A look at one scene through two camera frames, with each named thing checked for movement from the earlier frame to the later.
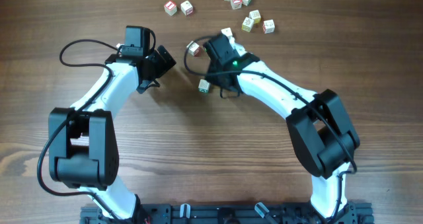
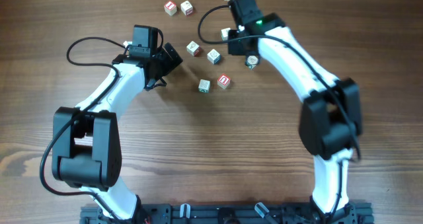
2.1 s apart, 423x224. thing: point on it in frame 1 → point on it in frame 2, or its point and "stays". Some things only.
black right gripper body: x=221 y=82 → x=243 y=49
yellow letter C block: x=193 y=48 stays
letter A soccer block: x=203 y=86 stays
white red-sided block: x=186 y=7 stays
